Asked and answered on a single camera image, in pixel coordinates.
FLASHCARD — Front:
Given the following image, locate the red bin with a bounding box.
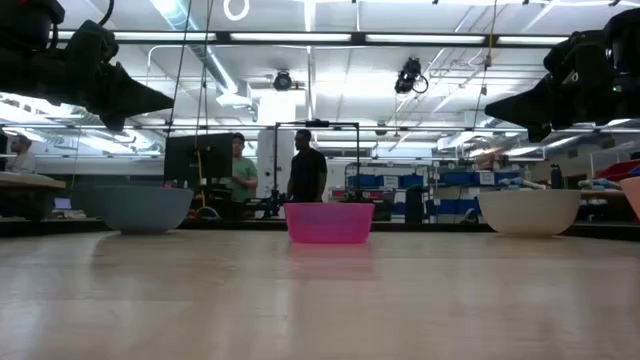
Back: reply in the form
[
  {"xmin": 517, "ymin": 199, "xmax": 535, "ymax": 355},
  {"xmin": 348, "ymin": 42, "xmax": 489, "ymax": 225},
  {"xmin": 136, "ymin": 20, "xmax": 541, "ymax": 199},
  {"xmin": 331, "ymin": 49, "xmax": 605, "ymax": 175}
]
[{"xmin": 593, "ymin": 158, "xmax": 640, "ymax": 183}]

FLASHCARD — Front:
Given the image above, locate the black computer monitor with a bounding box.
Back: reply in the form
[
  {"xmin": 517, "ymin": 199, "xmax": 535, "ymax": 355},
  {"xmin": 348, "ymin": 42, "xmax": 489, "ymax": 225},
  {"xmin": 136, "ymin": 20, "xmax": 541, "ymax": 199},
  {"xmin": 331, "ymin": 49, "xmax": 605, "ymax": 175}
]
[{"xmin": 163, "ymin": 132, "xmax": 235, "ymax": 190}]

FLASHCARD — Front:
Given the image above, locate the white ring light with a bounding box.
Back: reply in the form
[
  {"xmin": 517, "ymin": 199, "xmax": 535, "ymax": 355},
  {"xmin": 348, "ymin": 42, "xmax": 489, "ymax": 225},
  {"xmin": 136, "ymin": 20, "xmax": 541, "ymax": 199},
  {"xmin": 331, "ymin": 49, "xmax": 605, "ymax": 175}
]
[{"xmin": 222, "ymin": 0, "xmax": 251, "ymax": 23}]

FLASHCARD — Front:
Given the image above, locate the black hanging cable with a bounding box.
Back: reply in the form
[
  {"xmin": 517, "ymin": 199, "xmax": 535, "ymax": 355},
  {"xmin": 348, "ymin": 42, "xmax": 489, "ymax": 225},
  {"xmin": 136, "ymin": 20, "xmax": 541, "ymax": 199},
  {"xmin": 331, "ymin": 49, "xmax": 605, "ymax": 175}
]
[
  {"xmin": 163, "ymin": 0, "xmax": 194, "ymax": 147},
  {"xmin": 193, "ymin": 0, "xmax": 215, "ymax": 137}
]

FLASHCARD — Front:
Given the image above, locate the person standing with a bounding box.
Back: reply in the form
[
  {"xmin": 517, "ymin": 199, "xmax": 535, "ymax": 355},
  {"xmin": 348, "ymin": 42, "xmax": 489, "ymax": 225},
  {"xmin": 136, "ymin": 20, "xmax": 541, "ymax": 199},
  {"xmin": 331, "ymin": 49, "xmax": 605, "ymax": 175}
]
[
  {"xmin": 227, "ymin": 131, "xmax": 260, "ymax": 204},
  {"xmin": 285, "ymin": 128, "xmax": 329, "ymax": 204}
]

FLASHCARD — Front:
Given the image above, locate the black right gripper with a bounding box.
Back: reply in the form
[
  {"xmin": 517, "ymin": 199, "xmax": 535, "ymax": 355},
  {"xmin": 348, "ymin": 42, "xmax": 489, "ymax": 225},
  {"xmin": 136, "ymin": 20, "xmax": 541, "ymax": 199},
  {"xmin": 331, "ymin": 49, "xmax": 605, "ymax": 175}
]
[{"xmin": 483, "ymin": 29, "xmax": 617, "ymax": 144}]

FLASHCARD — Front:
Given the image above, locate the shelving with blue bins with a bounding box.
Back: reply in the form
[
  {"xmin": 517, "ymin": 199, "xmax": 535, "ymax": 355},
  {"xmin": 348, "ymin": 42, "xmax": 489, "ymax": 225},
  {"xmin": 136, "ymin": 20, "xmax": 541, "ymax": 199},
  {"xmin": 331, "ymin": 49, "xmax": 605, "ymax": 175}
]
[{"xmin": 343, "ymin": 162, "xmax": 522, "ymax": 224}]

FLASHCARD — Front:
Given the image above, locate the black ceiling camera with cable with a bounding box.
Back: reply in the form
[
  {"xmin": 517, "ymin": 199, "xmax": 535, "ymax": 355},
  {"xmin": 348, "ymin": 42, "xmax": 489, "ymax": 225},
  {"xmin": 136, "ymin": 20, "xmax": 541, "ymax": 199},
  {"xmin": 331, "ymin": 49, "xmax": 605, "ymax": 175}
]
[{"xmin": 393, "ymin": 56, "xmax": 430, "ymax": 96}]

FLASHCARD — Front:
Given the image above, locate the black background rig frame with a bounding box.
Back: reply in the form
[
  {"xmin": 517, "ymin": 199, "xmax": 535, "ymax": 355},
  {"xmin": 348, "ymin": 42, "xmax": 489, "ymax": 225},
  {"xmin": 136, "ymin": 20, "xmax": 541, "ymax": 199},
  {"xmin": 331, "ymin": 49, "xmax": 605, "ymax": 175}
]
[{"xmin": 272, "ymin": 119, "xmax": 362, "ymax": 204}]

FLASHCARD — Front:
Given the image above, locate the person seated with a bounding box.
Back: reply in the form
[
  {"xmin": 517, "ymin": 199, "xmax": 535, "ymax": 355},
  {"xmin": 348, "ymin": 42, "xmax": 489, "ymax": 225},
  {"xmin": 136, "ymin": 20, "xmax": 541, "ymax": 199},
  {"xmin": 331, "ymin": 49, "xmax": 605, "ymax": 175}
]
[{"xmin": 3, "ymin": 134, "xmax": 38, "ymax": 175}]

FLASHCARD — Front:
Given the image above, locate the peach plastic bowl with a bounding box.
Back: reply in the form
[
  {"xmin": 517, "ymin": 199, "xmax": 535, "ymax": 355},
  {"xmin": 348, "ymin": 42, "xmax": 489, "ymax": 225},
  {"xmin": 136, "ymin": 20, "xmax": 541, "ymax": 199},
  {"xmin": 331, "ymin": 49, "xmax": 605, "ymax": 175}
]
[{"xmin": 618, "ymin": 175, "xmax": 640, "ymax": 222}]

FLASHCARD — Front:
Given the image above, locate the yellow hanging cable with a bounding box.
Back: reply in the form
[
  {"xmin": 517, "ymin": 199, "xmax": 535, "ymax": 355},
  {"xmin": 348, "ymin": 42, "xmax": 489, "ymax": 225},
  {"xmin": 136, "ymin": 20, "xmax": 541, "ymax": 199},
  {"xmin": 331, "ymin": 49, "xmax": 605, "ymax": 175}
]
[{"xmin": 469, "ymin": 0, "xmax": 499, "ymax": 132}]

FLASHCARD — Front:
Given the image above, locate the white plastic bowl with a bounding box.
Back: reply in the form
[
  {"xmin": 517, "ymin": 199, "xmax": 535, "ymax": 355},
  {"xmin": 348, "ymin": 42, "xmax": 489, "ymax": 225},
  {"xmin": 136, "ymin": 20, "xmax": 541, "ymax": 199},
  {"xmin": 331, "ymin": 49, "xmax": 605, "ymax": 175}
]
[{"xmin": 476, "ymin": 188, "xmax": 583, "ymax": 237}]

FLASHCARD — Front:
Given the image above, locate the black overhead frame beam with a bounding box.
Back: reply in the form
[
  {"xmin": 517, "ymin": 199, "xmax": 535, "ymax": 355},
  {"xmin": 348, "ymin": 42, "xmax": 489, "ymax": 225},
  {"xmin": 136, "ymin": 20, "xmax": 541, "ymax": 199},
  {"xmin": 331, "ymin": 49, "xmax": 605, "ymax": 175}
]
[{"xmin": 48, "ymin": 29, "xmax": 572, "ymax": 50}]

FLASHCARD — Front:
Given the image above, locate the pink plastic tub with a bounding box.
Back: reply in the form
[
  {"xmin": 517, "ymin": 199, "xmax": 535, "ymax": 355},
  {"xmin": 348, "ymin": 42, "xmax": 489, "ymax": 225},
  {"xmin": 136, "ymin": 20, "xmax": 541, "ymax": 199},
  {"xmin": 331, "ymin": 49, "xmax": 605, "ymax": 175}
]
[{"xmin": 283, "ymin": 201, "xmax": 376, "ymax": 245}]

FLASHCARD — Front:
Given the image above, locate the dark water bottle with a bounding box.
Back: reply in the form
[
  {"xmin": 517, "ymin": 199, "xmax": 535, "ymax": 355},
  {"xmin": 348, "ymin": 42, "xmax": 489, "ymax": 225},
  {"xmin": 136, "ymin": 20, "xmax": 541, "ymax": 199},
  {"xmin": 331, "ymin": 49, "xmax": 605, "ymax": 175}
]
[{"xmin": 549, "ymin": 162, "xmax": 565, "ymax": 191}]

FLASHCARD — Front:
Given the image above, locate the blue-grey plastic bowl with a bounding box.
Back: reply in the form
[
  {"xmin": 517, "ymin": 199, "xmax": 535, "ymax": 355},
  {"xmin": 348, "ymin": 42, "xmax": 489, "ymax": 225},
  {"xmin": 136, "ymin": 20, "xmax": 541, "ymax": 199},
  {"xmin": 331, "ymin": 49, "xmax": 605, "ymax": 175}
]
[{"xmin": 93, "ymin": 185, "xmax": 195, "ymax": 235}]

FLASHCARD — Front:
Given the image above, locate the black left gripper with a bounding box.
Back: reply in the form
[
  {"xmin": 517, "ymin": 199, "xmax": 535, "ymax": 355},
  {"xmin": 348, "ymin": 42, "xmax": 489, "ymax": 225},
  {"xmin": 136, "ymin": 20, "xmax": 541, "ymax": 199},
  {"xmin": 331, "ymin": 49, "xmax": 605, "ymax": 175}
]
[{"xmin": 49, "ymin": 19, "xmax": 176, "ymax": 133}]

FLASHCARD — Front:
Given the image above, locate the wooden background table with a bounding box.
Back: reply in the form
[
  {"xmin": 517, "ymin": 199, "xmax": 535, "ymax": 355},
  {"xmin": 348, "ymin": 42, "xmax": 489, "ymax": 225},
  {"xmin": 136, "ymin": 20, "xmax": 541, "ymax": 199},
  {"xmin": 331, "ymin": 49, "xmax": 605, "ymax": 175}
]
[{"xmin": 0, "ymin": 171, "xmax": 68, "ymax": 221}]

